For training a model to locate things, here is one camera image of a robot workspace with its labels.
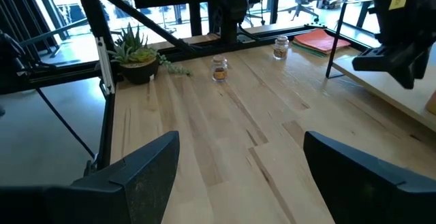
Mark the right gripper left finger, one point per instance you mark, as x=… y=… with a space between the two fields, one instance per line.
x=119 y=200

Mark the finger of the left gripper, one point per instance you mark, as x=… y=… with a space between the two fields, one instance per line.
x=408 y=60

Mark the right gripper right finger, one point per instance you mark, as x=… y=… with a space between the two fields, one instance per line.
x=368 y=196

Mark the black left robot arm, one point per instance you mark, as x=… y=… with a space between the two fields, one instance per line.
x=231 y=9

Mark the red paper folder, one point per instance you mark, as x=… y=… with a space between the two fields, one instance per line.
x=320 y=40

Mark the green paper folder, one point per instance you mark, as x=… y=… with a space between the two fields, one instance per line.
x=306 y=51

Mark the small glass spice jar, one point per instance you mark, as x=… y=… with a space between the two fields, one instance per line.
x=219 y=69
x=281 y=48

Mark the potted succulent plant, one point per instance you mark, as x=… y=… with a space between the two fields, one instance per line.
x=136 y=55

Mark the wooden shelf with black frame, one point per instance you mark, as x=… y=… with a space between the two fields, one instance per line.
x=391 y=91

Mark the silver bracket strip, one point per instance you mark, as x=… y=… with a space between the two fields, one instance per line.
x=104 y=64

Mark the black metal rig frame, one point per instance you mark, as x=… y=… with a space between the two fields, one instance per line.
x=92 y=9

